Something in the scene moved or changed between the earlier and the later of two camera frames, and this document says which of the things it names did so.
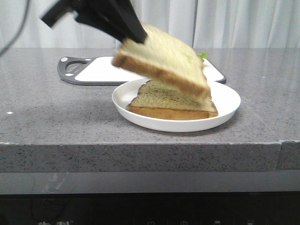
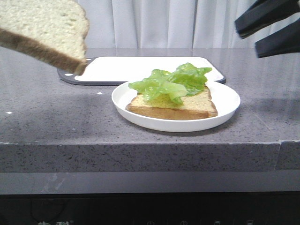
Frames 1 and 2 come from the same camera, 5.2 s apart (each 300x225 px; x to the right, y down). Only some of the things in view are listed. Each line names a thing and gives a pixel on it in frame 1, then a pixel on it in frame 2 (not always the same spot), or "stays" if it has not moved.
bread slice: [158, 100] stays
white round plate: [226, 99] stays
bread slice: [162, 53] -> [56, 30]
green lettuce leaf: [202, 55] -> [187, 79]
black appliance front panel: [281, 208] stays
